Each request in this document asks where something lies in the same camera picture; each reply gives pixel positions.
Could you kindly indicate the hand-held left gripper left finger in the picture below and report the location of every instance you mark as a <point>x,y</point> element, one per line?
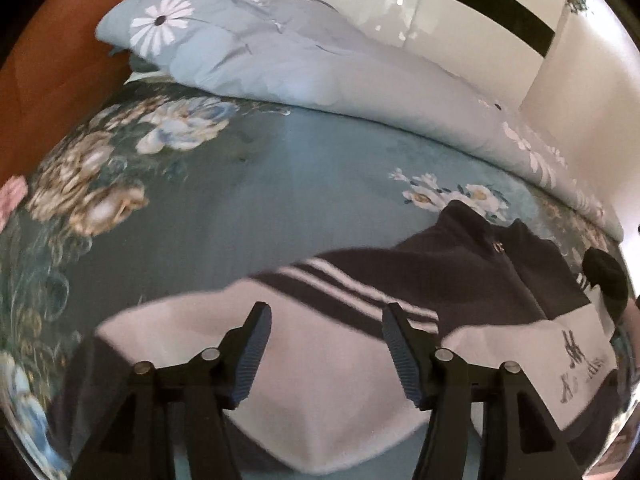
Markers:
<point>252,350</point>

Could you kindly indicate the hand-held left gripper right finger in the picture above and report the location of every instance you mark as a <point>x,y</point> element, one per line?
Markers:
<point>404,355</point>

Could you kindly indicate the navy and white striped sweater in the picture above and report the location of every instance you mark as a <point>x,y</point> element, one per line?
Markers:
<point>325,365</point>

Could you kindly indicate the teal floral bed sheet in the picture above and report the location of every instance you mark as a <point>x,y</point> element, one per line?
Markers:
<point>275,200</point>

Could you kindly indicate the light blue daisy quilt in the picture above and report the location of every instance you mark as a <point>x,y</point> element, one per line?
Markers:
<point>300,60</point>

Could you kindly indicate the white headboard with black stripe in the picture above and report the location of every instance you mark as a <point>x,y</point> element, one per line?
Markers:
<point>450,25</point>

